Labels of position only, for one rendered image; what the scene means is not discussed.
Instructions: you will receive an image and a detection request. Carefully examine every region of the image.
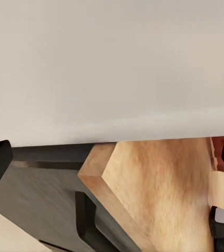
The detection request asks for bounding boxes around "bottle of coffee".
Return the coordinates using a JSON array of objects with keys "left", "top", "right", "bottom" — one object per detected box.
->
[{"left": 209, "top": 206, "right": 224, "bottom": 239}]

